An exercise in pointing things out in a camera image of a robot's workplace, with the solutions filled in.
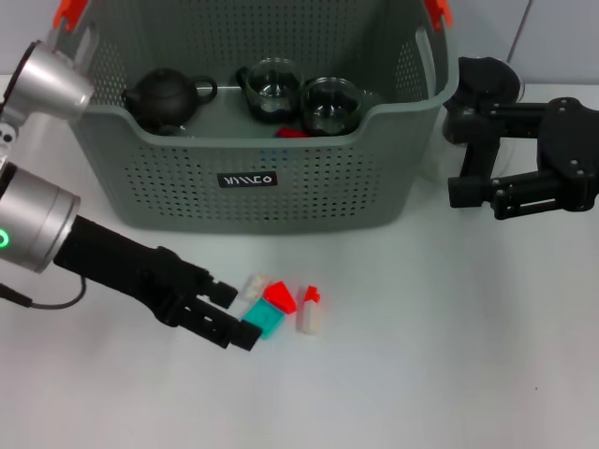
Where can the grey perforated plastic storage basket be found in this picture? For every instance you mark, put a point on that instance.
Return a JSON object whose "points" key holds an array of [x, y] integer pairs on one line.
{"points": [[248, 201]]}

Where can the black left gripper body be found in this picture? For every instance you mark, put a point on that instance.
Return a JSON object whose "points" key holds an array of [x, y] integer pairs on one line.
{"points": [[126, 266]]}

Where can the translucent white pink block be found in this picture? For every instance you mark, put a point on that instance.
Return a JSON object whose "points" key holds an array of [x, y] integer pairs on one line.
{"points": [[252, 285]]}

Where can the orange red sloped block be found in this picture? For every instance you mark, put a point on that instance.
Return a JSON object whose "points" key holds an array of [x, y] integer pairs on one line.
{"points": [[280, 297]]}

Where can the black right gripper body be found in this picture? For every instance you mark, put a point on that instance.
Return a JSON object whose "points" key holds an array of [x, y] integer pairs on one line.
{"points": [[571, 154]]}

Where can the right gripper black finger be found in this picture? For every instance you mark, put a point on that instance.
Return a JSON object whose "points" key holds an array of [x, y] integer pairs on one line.
{"points": [[515, 121], [468, 192]]}

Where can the white small block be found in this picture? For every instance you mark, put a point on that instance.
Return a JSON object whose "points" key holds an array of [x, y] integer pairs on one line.
{"points": [[310, 320]]}

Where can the glass teapot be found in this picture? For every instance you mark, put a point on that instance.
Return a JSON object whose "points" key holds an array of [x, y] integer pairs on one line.
{"points": [[273, 93], [330, 128]]}

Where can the tiny red stud block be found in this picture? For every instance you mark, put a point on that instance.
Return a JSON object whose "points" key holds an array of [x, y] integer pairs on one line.
{"points": [[312, 294]]}

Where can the teal square block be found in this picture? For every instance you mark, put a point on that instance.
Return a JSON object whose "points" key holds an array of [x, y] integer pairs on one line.
{"points": [[269, 318]]}

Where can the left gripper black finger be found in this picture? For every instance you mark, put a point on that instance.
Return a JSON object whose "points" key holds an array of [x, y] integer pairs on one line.
{"points": [[245, 337], [222, 294]]}

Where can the black ceramic teapot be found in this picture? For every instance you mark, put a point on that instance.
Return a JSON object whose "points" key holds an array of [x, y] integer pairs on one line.
{"points": [[164, 98]]}

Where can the dark red long block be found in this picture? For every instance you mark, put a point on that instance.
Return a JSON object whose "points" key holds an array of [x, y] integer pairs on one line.
{"points": [[290, 133]]}

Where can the glass jar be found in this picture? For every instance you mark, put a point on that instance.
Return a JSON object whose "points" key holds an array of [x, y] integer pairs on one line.
{"points": [[330, 98]]}

